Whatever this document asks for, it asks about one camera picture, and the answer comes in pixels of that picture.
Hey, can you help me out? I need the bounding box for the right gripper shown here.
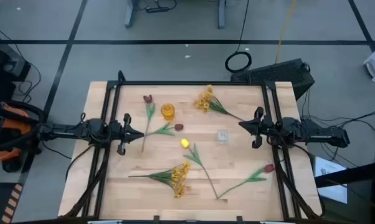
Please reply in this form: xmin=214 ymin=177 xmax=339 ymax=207
xmin=238 ymin=106 xmax=273 ymax=149

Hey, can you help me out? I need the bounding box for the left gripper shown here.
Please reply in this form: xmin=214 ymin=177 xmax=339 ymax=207
xmin=108 ymin=113 xmax=145 ymax=156

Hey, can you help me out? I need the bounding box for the red artificial tulip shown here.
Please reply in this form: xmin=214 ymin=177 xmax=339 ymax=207
xmin=216 ymin=164 xmax=275 ymax=200
xmin=143 ymin=122 xmax=184 ymax=137
xmin=140 ymin=94 xmax=157 ymax=153

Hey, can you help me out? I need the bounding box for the yellow artificial flower bunch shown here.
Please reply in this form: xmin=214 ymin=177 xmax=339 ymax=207
xmin=127 ymin=161 xmax=193 ymax=199
xmin=192 ymin=84 xmax=245 ymax=122

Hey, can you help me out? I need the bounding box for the yellow artificial tulip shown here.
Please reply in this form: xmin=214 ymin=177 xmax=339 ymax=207
xmin=180 ymin=138 xmax=219 ymax=199

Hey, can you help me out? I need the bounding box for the clear glass vase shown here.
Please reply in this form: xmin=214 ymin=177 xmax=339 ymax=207
xmin=217 ymin=129 xmax=229 ymax=145

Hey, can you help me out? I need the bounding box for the amber glass vase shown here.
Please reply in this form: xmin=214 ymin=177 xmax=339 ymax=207
xmin=161 ymin=103 xmax=176 ymax=122

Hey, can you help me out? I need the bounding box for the black computer tower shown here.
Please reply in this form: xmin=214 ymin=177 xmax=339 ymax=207
xmin=230 ymin=58 xmax=316 ymax=101

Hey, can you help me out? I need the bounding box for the white printed paper sheet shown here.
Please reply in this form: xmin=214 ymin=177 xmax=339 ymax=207
xmin=313 ymin=156 xmax=349 ymax=205

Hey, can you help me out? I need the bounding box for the grey desk leg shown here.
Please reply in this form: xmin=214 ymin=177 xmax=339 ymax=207
xmin=124 ymin=0 xmax=138 ymax=29
xmin=217 ymin=0 xmax=227 ymax=30

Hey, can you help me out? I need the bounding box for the black beam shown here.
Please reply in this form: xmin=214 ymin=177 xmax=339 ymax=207
xmin=314 ymin=159 xmax=375 ymax=189

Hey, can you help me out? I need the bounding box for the orange and black vacuum cleaner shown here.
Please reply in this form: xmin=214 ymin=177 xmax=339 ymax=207
xmin=0 ymin=98 xmax=48 ymax=174

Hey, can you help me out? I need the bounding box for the black power strip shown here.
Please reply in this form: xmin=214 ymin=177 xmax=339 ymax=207
xmin=145 ymin=6 xmax=170 ymax=14

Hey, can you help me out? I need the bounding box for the black mat with orange stripes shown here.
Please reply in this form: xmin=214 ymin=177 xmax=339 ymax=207
xmin=0 ymin=182 xmax=24 ymax=224

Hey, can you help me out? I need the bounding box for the black equipment rack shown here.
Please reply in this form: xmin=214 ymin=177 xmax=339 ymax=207
xmin=0 ymin=29 xmax=32 ymax=100

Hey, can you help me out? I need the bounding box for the coiled black cable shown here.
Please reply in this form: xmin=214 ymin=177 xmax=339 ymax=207
xmin=224 ymin=0 xmax=253 ymax=74

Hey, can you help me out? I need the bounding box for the black metal table frame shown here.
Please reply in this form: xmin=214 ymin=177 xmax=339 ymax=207
xmin=62 ymin=70 xmax=324 ymax=222

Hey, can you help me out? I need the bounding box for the black arm cable harness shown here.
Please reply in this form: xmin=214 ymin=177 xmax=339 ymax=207
xmin=62 ymin=146 xmax=109 ymax=218
xmin=274 ymin=146 xmax=324 ymax=219

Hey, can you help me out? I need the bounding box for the yellow cable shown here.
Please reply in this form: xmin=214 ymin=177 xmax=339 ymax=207
xmin=274 ymin=0 xmax=298 ymax=63

